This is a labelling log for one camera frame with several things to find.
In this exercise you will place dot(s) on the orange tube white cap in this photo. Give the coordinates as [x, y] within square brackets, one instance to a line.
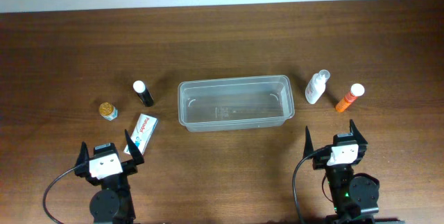
[355, 92]

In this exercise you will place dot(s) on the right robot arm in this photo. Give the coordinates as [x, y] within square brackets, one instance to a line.
[354, 195]

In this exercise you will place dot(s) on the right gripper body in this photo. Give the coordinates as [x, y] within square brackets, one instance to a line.
[319, 161]

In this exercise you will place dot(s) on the white Panadol box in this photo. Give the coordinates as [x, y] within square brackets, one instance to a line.
[143, 131]

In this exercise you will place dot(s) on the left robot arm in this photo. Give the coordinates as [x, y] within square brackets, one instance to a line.
[113, 203]

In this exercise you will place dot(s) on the black bottle white cap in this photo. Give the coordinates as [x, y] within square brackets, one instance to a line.
[143, 93]

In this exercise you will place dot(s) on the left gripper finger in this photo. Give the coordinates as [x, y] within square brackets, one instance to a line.
[83, 157]
[133, 150]

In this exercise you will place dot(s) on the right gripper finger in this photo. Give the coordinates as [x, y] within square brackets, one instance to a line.
[308, 147]
[357, 135]

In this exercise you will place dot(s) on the clear plastic container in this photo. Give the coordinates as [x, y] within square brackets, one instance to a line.
[235, 103]

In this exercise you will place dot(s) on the small jar gold lid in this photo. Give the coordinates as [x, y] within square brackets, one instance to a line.
[108, 111]

